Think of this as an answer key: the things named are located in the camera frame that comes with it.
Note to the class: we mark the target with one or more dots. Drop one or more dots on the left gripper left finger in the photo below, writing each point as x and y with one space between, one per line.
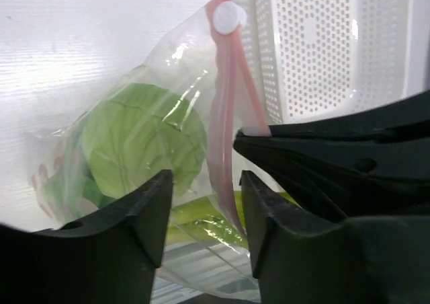
109 256

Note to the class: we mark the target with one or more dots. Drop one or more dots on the clear zip top bag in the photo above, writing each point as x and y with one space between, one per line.
203 59

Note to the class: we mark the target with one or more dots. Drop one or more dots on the dark green fake leaf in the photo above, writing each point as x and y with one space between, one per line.
64 186

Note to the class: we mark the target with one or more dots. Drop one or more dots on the green fake cabbage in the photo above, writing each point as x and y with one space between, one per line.
140 130

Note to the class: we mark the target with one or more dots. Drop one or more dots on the green fake celery stalks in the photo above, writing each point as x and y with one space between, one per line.
198 220

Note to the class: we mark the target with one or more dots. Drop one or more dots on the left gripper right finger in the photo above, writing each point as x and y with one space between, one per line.
298 257

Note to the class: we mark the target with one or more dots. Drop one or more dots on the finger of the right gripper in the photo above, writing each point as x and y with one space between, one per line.
336 178
404 120

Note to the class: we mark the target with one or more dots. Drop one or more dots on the white perforated plastic basket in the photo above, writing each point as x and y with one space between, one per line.
316 59

